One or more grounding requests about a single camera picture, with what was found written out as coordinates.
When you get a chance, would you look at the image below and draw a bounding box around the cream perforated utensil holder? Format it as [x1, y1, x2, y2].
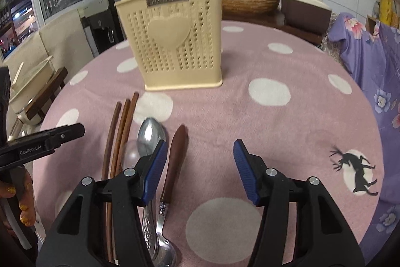
[114, 0, 224, 92]

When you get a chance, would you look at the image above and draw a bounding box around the shiny steel spoon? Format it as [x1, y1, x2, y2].
[137, 117, 168, 264]

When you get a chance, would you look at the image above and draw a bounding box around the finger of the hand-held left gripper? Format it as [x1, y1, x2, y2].
[40, 123, 86, 151]
[0, 66, 12, 140]

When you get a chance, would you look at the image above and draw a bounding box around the brown wooden chopstick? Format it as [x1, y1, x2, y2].
[108, 99, 131, 180]
[100, 102, 122, 264]
[114, 92, 140, 178]

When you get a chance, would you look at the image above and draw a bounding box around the brown-handled steel spoon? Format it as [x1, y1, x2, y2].
[154, 125, 189, 267]

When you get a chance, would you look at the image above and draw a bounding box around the cream cloth cover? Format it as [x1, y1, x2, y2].
[2, 8, 95, 93]

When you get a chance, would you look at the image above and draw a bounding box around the small wooden box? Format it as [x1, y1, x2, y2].
[365, 14, 381, 35]

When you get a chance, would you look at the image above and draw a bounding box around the glass jar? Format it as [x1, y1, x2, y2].
[390, 0, 400, 29]

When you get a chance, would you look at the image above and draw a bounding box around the cream cooking pot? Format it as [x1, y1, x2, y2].
[9, 55, 56, 127]

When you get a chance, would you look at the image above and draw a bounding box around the pink polka dot tablecloth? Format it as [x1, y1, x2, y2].
[32, 20, 386, 267]

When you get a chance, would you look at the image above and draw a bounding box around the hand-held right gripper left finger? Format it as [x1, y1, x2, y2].
[36, 139, 169, 267]

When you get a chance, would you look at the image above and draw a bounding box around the cluttered wooden shelf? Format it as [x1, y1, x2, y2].
[0, 0, 42, 52]

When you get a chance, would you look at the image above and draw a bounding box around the person's left hand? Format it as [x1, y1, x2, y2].
[0, 171, 37, 227]

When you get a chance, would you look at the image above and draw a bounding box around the wicker wash basin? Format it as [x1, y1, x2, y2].
[220, 0, 281, 16]

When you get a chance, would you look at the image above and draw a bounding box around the water dispenser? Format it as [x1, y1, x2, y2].
[79, 0, 126, 57]

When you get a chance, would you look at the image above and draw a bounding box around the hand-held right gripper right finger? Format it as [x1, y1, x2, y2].
[234, 139, 366, 267]

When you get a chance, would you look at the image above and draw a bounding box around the brown and cream box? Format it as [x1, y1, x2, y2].
[280, 0, 333, 35]

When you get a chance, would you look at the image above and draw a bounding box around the purple floral cloth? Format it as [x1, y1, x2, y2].
[326, 12, 400, 243]

